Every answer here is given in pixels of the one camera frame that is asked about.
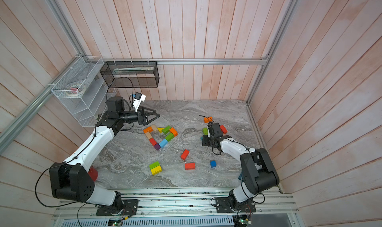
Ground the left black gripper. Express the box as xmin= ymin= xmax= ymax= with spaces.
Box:
xmin=119 ymin=106 xmax=160 ymax=126

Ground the long natural wood block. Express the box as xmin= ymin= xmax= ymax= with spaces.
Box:
xmin=151 ymin=125 xmax=158 ymax=132

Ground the long orange block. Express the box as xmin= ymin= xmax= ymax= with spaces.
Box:
xmin=143 ymin=126 xmax=153 ymax=133

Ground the small natural wood block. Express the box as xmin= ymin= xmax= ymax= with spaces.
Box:
xmin=145 ymin=132 xmax=153 ymax=140

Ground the red block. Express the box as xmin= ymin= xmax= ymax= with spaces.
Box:
xmin=220 ymin=125 xmax=227 ymax=135
xmin=181 ymin=149 xmax=190 ymax=161
xmin=149 ymin=138 xmax=157 ymax=146
xmin=185 ymin=163 xmax=196 ymax=170

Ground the light blue block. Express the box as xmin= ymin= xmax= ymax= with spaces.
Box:
xmin=159 ymin=139 xmax=168 ymax=148

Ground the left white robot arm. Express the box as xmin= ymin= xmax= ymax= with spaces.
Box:
xmin=49 ymin=93 xmax=159 ymax=207

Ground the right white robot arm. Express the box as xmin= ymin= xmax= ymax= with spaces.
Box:
xmin=202 ymin=121 xmax=280 ymax=209

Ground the blue cube block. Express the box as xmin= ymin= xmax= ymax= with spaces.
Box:
xmin=210 ymin=160 xmax=217 ymax=168

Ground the front yellow block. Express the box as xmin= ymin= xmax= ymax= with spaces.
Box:
xmin=151 ymin=165 xmax=162 ymax=175

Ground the red pen holder cup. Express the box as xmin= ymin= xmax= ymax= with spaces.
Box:
xmin=88 ymin=166 xmax=98 ymax=182

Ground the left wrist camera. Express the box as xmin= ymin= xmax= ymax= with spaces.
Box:
xmin=132 ymin=92 xmax=146 ymax=113

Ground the black wire mesh basket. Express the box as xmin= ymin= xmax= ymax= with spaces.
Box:
xmin=100 ymin=61 xmax=160 ymax=88

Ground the white wire mesh shelf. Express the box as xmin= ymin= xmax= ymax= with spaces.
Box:
xmin=51 ymin=56 xmax=116 ymax=127

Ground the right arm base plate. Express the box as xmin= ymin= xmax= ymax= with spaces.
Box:
xmin=214 ymin=197 xmax=256 ymax=214

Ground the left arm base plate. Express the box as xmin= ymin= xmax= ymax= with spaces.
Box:
xmin=96 ymin=199 xmax=139 ymax=216

